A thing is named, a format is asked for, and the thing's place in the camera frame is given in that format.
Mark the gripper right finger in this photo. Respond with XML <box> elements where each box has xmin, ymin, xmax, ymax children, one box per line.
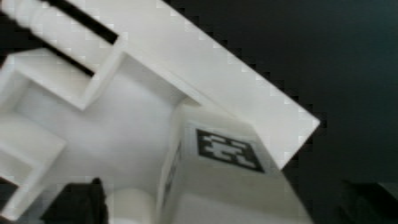
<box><xmin>338</xmin><ymin>181</ymin><xmax>398</xmax><ymax>224</ymax></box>

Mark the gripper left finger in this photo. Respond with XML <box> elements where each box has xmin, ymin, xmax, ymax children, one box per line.
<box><xmin>41</xmin><ymin>178</ymin><xmax>109</xmax><ymax>224</ymax></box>

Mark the white chair leg block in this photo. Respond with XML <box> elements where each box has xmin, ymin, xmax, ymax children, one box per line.
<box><xmin>157</xmin><ymin>105</ymin><xmax>315</xmax><ymax>224</ymax></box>

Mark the white chair seat block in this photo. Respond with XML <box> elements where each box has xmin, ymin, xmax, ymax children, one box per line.
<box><xmin>0</xmin><ymin>0</ymin><xmax>320</xmax><ymax>224</ymax></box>

